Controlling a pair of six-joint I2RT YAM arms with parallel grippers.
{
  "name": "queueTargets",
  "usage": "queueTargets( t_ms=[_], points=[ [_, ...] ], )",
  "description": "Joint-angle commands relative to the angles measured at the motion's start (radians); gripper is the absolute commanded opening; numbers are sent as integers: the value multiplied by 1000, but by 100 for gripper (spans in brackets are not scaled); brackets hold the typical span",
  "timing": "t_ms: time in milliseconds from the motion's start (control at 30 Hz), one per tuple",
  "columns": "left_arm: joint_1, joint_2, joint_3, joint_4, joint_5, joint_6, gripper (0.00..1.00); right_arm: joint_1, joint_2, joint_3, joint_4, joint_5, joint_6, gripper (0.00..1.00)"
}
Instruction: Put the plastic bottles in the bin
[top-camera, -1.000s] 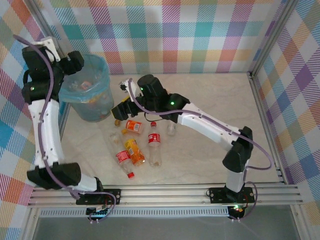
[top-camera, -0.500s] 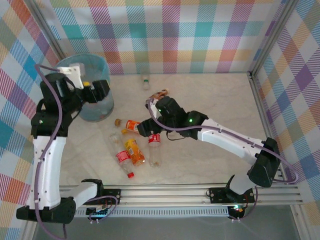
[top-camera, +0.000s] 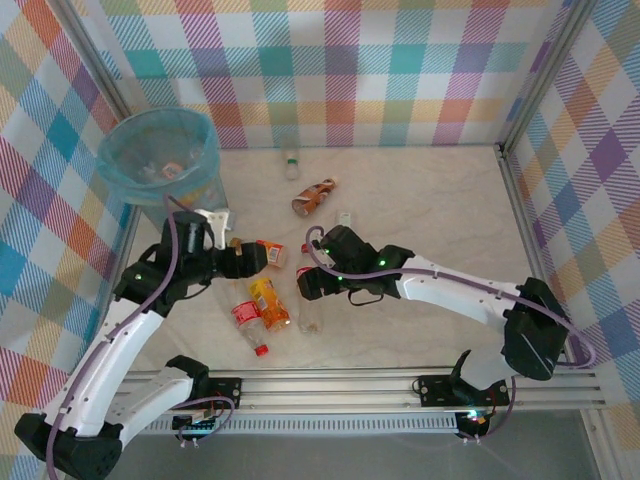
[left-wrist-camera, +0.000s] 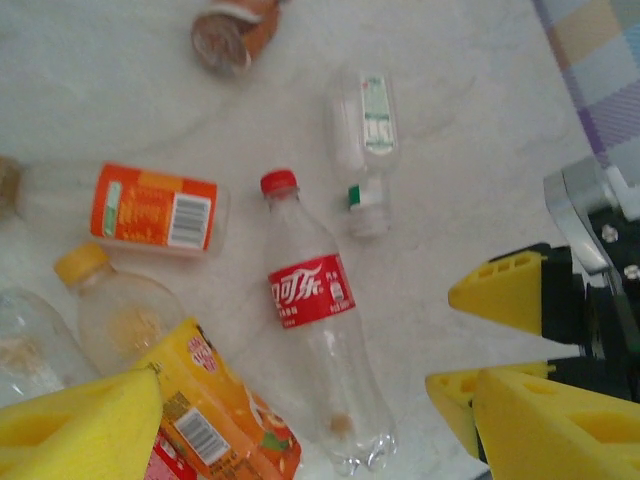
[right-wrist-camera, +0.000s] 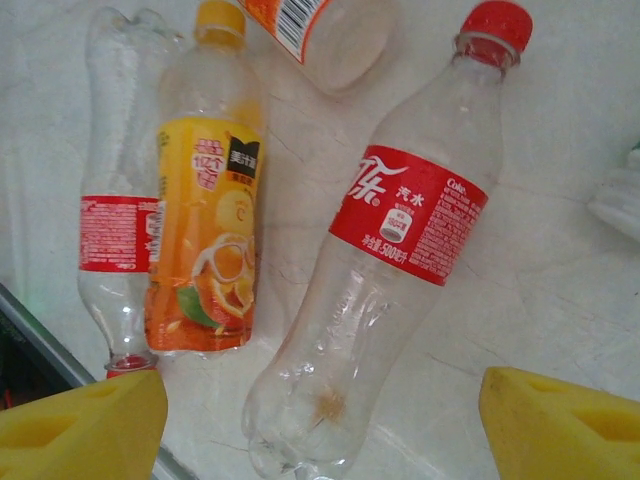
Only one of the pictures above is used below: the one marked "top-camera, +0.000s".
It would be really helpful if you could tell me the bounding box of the controller board green light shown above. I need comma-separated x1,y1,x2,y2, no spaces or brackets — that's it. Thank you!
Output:
172,409,224,437
455,408,490,437

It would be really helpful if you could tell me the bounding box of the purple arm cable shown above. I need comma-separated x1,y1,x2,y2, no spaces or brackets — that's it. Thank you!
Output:
304,225,597,369
45,193,201,480

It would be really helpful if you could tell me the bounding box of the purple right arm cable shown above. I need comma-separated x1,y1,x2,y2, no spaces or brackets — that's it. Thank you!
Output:
304,225,597,369

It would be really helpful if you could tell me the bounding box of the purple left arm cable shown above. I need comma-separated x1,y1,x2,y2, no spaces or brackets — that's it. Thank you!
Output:
45,193,201,480

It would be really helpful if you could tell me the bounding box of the clear bottle red label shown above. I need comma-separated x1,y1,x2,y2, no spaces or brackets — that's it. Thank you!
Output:
218,277,273,358

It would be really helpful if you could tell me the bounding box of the red cap cola bottle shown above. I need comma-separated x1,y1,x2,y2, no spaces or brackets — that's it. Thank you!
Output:
295,242,327,335

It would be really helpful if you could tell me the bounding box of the clear bottle white cap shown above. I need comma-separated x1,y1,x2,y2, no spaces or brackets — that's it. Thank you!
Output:
283,148,302,181

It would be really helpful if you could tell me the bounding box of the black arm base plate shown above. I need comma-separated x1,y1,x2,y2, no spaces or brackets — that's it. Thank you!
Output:
417,374,506,407
151,377,244,410

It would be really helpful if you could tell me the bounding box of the slotted grey cable duct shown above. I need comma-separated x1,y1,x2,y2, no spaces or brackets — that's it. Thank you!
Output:
79,418,461,435

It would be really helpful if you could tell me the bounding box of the yellow orange label bottle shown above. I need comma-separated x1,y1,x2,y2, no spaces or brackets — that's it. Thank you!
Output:
248,276,293,334

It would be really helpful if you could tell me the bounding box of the clear plastic bin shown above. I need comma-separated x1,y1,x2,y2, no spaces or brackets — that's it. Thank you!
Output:
96,105,231,236

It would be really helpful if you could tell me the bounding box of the short orange label bottle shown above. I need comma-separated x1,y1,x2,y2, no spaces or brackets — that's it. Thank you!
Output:
256,239,290,270

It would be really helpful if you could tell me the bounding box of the blue plastic bin liner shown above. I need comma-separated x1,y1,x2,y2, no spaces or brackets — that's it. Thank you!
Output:
96,105,221,207

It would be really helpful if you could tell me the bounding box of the multicolour checked cloth backdrop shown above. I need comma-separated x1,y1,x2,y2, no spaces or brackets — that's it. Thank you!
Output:
74,0,576,150
0,0,126,480
509,0,640,451

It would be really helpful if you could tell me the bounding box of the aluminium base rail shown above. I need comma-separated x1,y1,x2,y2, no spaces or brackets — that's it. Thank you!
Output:
117,368,604,415

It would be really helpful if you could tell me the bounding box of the brown label plastic bottle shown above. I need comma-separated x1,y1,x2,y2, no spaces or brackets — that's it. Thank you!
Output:
291,178,338,219

